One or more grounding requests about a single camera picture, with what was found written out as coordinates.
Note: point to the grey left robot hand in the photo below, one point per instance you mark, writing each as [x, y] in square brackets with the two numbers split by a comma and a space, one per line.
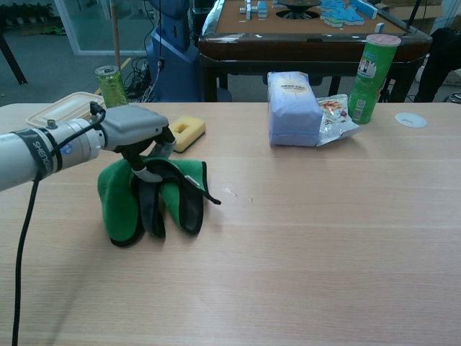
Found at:
[133, 124]

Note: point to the green cleaning cloth black trim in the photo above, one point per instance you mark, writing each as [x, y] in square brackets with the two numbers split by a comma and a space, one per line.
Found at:
[119, 198]

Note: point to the green drink can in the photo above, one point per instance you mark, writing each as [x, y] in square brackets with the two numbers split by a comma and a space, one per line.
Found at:
[111, 86]

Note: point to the yellow sponge green base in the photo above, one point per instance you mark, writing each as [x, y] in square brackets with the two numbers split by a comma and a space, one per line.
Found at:
[189, 129]

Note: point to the beige lidded plastic container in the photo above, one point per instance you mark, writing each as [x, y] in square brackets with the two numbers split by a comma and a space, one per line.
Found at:
[61, 106]

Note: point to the blue machine base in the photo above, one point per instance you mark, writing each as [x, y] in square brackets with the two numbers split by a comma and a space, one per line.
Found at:
[174, 61]

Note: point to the wooden pole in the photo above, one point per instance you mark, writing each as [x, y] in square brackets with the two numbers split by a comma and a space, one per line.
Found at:
[116, 32]

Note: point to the black table leg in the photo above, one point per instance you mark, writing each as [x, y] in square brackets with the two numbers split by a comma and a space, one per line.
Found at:
[12, 61]

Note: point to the dark wooden mahjong table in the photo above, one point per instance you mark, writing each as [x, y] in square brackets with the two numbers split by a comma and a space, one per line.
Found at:
[252, 50]

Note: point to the lavender paper tissue pack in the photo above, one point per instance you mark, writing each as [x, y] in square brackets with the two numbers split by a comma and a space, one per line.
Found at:
[293, 115]

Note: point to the blue white mahjong tile cluster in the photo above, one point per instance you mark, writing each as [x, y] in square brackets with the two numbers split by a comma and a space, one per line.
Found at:
[254, 9]

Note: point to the black mahjong table centre dish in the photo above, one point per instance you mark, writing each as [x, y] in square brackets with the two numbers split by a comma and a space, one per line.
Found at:
[297, 7]

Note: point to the silver snack bag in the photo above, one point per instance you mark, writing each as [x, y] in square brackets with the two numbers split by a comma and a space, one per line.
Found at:
[336, 120]

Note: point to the blue mahjong tile pile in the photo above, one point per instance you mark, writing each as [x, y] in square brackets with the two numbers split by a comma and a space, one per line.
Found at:
[342, 12]

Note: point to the green chip canister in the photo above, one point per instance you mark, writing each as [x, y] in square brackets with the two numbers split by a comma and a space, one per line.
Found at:
[371, 83]

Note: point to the single blue mahjong tile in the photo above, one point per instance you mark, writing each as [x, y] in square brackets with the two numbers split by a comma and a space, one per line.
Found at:
[379, 27]

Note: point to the grey table grommet cap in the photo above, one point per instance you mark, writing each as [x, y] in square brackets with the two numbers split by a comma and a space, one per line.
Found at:
[410, 119]

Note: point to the cardboard box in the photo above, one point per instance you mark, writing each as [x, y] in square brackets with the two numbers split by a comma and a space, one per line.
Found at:
[421, 9]

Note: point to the black garment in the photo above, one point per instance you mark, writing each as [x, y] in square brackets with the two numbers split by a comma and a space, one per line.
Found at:
[439, 65]

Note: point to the white glass partition frame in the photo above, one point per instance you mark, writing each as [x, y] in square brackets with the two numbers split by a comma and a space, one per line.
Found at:
[68, 25]

